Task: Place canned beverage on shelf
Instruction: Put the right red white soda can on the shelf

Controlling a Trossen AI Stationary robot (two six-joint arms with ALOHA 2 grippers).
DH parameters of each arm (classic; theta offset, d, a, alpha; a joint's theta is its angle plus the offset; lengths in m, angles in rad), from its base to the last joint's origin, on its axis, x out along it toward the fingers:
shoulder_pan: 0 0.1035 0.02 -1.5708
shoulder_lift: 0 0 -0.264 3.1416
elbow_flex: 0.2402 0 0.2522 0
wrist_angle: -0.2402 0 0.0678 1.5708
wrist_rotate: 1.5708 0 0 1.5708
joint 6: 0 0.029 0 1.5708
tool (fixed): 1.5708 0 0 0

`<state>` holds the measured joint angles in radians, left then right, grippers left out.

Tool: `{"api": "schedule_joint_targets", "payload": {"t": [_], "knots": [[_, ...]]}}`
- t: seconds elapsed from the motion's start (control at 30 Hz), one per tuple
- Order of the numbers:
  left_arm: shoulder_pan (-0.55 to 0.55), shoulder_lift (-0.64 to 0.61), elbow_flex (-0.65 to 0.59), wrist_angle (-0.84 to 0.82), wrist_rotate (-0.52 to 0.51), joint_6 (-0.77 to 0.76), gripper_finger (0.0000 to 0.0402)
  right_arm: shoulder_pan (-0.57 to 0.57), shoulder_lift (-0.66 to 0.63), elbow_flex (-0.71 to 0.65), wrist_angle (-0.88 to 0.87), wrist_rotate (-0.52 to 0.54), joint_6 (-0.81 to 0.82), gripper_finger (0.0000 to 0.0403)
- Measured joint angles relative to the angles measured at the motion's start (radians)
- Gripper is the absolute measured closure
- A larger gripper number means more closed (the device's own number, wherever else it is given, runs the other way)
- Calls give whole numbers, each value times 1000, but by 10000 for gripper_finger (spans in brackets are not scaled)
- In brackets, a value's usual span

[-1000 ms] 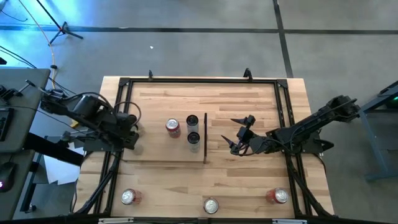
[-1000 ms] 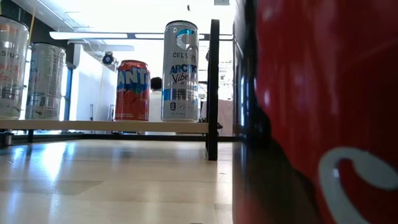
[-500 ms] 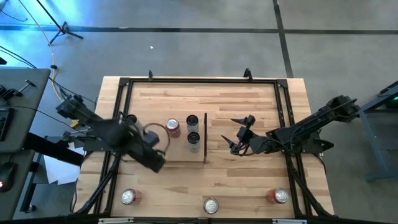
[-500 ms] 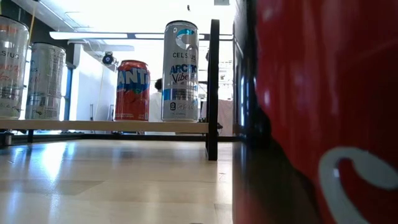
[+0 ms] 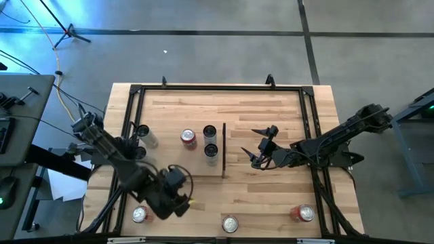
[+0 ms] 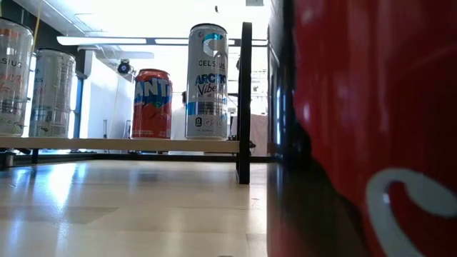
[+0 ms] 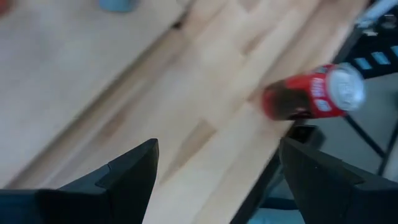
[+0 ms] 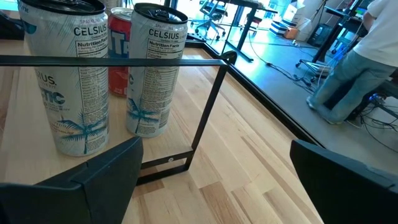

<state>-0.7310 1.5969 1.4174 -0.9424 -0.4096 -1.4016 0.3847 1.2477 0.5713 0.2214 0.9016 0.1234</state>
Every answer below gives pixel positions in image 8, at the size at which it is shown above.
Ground white cardboard box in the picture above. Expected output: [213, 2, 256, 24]
[281, 1, 308, 23]

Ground person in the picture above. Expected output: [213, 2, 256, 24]
[306, 0, 398, 126]

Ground black office chair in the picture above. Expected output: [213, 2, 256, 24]
[188, 0, 228, 41]

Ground black metal table frame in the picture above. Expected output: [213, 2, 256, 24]
[185, 39, 326, 149]

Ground black floor cable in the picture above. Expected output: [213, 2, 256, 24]
[248, 39, 315, 94]

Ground tangled black floor cables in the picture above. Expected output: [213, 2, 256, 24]
[344, 93, 398, 154]

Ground white stacked trays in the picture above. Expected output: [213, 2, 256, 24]
[269, 20, 289, 37]

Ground Celsius Arctic Vibe can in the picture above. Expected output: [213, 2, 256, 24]
[125, 2, 190, 139]
[17, 0, 110, 157]

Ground black metal shelf end frame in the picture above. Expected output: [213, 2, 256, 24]
[0, 54, 230, 187]

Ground red Fanta can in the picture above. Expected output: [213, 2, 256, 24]
[107, 6, 134, 98]

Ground orange box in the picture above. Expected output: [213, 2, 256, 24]
[283, 27, 300, 40]

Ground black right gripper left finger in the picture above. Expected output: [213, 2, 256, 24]
[0, 136, 144, 224]

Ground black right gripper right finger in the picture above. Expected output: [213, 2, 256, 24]
[289, 139, 398, 224]

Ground black standing desk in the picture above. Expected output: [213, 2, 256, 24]
[217, 0, 279, 63]
[312, 5, 374, 63]

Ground black equipment case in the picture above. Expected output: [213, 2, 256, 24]
[307, 23, 336, 48]

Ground metal wheeled cart base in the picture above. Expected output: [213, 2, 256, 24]
[295, 58, 331, 79]

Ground black table clamp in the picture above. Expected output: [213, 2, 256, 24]
[218, 49, 239, 65]

